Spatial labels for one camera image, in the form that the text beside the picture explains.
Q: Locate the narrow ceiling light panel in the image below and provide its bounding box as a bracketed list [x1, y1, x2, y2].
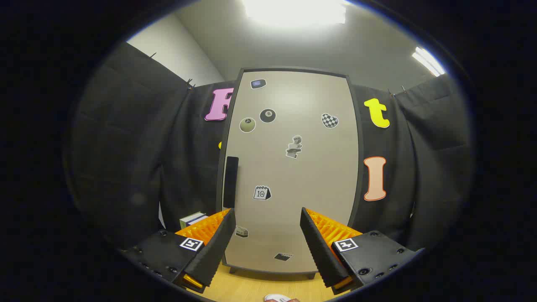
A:
[412, 47, 446, 77]

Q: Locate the large ceiling light panel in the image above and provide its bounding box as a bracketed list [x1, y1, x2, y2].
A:
[242, 0, 347, 26]

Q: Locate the green spine book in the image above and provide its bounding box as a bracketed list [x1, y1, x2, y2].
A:
[180, 212, 205, 229]

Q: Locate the grey shoe cabinet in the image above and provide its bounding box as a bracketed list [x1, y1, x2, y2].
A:
[216, 66, 365, 281]

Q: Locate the beige shoe cabinet door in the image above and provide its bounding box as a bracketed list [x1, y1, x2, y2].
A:
[218, 69, 360, 275]

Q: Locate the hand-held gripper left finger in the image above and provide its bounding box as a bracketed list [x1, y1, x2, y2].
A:
[121, 208, 237, 294]

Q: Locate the black backdrop cloth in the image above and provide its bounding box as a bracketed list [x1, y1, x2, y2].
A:
[69, 40, 474, 256]

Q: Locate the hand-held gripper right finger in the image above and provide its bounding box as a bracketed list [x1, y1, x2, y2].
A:
[300, 207, 425, 295]

